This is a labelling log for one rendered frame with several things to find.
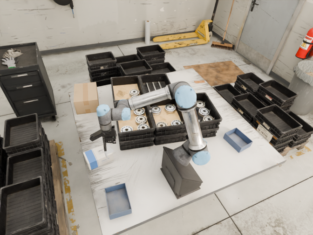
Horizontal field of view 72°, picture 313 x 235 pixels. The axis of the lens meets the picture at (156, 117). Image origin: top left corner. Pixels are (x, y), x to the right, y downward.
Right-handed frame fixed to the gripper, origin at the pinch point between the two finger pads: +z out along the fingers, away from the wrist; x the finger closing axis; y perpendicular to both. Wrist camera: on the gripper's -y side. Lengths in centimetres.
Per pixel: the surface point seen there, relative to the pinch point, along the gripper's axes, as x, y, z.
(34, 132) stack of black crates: 72, -86, 43
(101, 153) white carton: 16.3, -8.8, 20.8
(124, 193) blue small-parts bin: -13.4, 8.7, 32.8
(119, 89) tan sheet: 94, 3, 10
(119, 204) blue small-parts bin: -21.7, 5.3, 33.4
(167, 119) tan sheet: 48, 49, 16
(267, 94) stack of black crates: 120, 191, 43
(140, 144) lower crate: 27.5, 22.5, 25.8
